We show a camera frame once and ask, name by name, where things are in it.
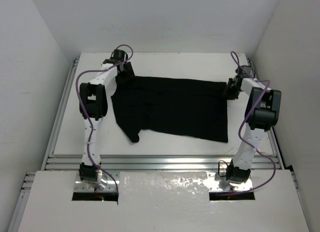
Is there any black t-shirt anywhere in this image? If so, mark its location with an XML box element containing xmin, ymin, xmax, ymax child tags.
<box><xmin>111</xmin><ymin>76</ymin><xmax>229</xmax><ymax>143</ymax></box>

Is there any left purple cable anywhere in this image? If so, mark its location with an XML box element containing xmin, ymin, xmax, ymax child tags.
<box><xmin>75</xmin><ymin>43</ymin><xmax>134</xmax><ymax>195</ymax></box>

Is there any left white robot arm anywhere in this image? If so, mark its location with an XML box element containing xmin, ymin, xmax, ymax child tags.
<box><xmin>75</xmin><ymin>44</ymin><xmax>135</xmax><ymax>184</ymax></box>

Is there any aluminium frame rail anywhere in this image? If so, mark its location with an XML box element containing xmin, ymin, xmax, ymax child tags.
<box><xmin>9</xmin><ymin>53</ymin><xmax>308</xmax><ymax>232</ymax></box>

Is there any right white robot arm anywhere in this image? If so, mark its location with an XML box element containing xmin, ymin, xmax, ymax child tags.
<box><xmin>222</xmin><ymin>65</ymin><xmax>282</xmax><ymax>184</ymax></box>

